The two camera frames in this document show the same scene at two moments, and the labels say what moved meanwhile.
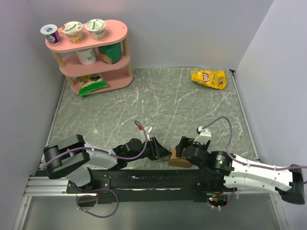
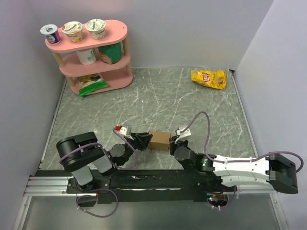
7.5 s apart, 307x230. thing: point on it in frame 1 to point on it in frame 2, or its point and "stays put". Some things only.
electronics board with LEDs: [218, 199] stays put
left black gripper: [157, 150] to [141, 141]
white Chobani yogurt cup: [97, 28] stays put
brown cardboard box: [179, 162] to [159, 141]
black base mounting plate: [152, 185] stays put
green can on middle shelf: [111, 54] stays put
